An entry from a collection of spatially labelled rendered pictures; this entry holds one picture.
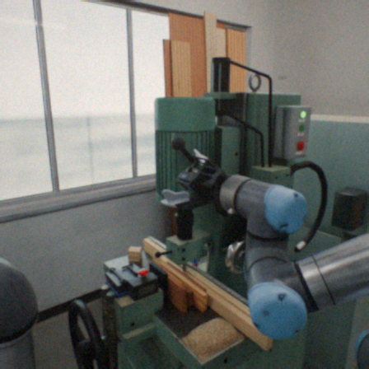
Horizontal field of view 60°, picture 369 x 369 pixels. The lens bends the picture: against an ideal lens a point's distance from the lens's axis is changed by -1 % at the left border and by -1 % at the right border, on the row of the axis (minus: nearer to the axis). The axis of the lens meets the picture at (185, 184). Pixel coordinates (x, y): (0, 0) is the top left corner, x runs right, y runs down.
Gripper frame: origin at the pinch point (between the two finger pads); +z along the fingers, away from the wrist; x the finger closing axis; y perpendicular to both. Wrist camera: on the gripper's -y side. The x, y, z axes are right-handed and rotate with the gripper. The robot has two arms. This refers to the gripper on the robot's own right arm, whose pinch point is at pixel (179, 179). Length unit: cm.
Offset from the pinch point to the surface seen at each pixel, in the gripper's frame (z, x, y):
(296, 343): -10, 15, -79
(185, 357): -11.1, 34.9, -26.4
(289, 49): 143, -210, -113
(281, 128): -1.3, -34.1, -18.3
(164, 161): 10.6, -3.4, 0.7
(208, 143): 4.4, -14.4, -3.6
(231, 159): 5.3, -17.6, -14.7
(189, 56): 141, -112, -38
